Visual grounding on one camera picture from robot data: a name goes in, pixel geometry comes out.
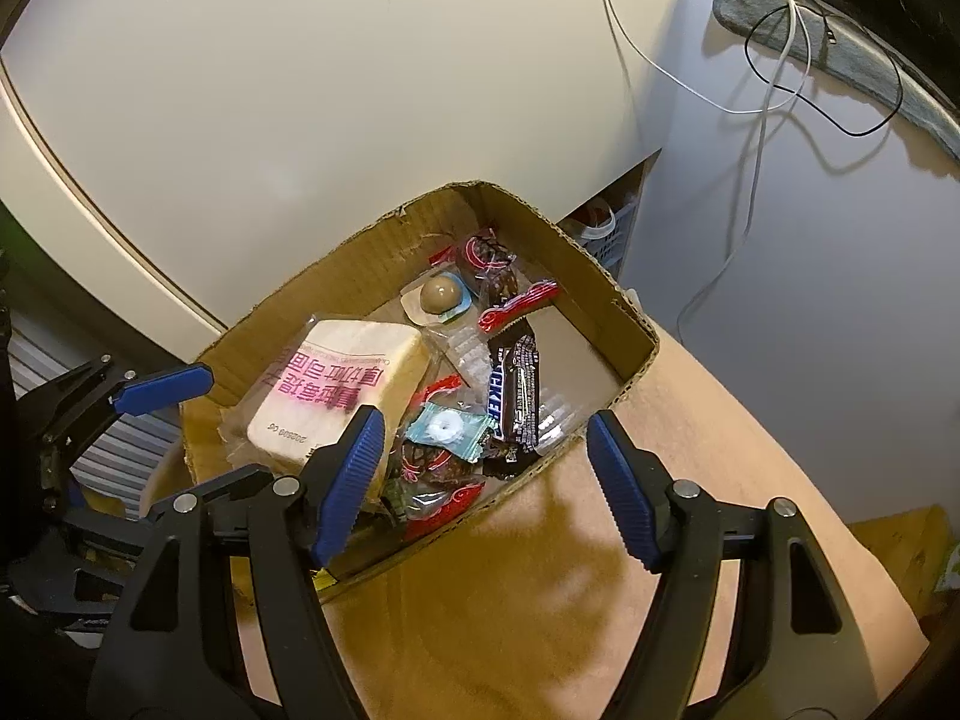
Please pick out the brown cake clear wrapper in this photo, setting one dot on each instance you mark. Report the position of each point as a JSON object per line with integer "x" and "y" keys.
{"x": 487, "y": 262}

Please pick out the mint candy teal wrapper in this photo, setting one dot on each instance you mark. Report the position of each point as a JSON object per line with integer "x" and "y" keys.
{"x": 448, "y": 429}

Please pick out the round clear candy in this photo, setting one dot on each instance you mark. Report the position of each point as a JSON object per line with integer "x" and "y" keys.
{"x": 439, "y": 294}

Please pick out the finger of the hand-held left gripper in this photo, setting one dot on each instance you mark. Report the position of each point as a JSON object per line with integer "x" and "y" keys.
{"x": 165, "y": 386}
{"x": 97, "y": 521}

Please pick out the white plastic basket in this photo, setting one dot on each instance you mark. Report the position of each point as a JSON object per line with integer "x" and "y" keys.
{"x": 604, "y": 240}

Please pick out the grey windowsill mat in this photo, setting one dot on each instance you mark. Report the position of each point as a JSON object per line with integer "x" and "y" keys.
{"x": 862, "y": 60}

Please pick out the brown cardboard carton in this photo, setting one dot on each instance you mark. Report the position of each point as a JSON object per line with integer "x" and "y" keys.
{"x": 900, "y": 547}

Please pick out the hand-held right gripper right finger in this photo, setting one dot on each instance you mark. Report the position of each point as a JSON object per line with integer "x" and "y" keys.
{"x": 622, "y": 487}

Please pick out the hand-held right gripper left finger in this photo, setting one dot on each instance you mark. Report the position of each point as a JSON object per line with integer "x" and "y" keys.
{"x": 349, "y": 480}

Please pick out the cardboard box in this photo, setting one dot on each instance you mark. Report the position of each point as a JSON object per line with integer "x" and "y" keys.
{"x": 570, "y": 345}

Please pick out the brown chocolate bar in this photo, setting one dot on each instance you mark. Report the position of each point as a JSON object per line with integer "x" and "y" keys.
{"x": 517, "y": 390}

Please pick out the red snack wrapper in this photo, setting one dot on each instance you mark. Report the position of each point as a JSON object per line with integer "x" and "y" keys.
{"x": 517, "y": 305}

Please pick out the large wafer packet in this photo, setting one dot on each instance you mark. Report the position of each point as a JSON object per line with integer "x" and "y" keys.
{"x": 330, "y": 375}

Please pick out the red cake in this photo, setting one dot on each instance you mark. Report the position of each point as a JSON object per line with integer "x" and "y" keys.
{"x": 439, "y": 484}

